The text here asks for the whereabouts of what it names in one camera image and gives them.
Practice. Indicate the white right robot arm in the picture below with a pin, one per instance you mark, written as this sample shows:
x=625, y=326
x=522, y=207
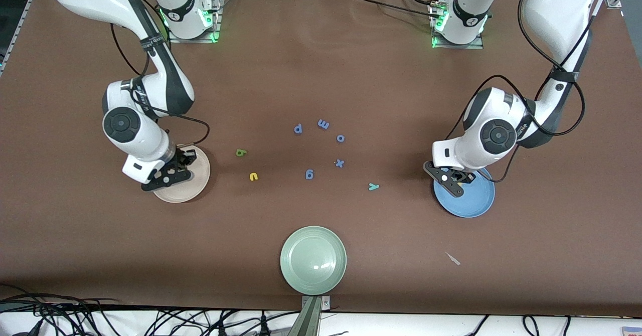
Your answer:
x=165, y=90

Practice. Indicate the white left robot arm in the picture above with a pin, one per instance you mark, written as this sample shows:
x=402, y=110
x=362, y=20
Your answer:
x=551, y=15

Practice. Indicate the beige brown plate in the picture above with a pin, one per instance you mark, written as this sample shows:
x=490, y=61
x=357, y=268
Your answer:
x=198, y=178

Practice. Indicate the blue plate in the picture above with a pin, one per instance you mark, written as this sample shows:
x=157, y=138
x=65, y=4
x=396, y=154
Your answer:
x=476, y=198

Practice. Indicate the small white tape scrap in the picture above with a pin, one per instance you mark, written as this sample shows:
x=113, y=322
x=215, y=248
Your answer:
x=453, y=259

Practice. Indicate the brown table cover sheet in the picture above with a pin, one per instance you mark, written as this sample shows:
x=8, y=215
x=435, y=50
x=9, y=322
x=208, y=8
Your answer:
x=100, y=235

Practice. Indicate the blue foam letter x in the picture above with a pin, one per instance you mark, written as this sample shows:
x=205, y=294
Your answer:
x=339, y=163

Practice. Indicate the blue foam letter m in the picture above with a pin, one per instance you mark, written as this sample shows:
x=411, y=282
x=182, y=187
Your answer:
x=323, y=124

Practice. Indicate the pale green plate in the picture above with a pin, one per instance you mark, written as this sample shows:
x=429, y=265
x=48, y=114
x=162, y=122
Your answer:
x=313, y=260

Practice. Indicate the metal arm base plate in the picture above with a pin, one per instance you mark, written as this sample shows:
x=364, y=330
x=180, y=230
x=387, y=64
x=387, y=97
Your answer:
x=216, y=25
x=476, y=45

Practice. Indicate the aluminium table edge rail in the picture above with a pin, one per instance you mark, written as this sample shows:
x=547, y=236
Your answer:
x=25, y=22

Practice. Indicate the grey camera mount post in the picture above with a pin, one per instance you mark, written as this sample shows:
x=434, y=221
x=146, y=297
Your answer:
x=308, y=321

